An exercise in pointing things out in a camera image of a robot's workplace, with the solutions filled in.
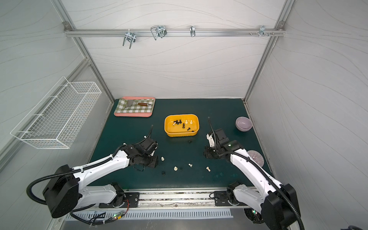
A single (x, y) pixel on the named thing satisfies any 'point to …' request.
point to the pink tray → (135, 115)
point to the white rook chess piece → (162, 158)
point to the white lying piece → (208, 168)
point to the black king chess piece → (183, 126)
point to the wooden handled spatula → (130, 102)
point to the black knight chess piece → (189, 141)
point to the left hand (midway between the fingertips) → (156, 163)
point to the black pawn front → (163, 173)
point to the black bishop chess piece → (176, 122)
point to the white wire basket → (57, 119)
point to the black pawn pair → (180, 121)
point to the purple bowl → (243, 123)
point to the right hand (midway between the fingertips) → (206, 152)
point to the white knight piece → (190, 165)
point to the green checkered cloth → (120, 107)
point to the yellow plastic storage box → (180, 125)
